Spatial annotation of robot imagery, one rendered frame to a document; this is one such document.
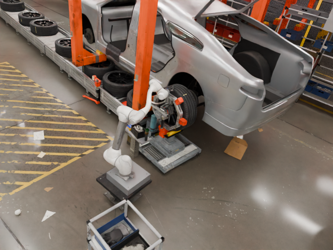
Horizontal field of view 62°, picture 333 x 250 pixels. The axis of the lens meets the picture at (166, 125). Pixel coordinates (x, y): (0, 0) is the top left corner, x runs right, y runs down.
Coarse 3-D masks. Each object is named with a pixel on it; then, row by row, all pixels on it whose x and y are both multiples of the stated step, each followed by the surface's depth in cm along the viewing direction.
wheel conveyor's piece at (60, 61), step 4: (48, 48) 632; (52, 48) 654; (88, 48) 667; (48, 52) 639; (52, 52) 622; (92, 52) 654; (48, 56) 646; (52, 56) 629; (56, 56) 611; (60, 56) 598; (52, 60) 637; (56, 60) 618; (60, 60) 603; (64, 60) 588; (68, 60) 615; (60, 64) 610; (64, 64) 594; (60, 68) 616; (64, 68) 601
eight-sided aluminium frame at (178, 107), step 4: (156, 96) 400; (168, 96) 378; (172, 96) 379; (156, 100) 408; (172, 100) 374; (152, 108) 414; (176, 108) 375; (180, 108) 376; (180, 112) 374; (180, 116) 380; (160, 120) 414; (176, 120) 382; (160, 124) 412; (164, 124) 413; (176, 124) 385; (168, 128) 400; (172, 128) 394
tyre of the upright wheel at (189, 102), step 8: (176, 88) 384; (184, 88) 389; (176, 96) 379; (184, 96) 378; (192, 96) 386; (184, 104) 374; (192, 104) 382; (184, 112) 377; (192, 112) 384; (192, 120) 392; (176, 128) 401
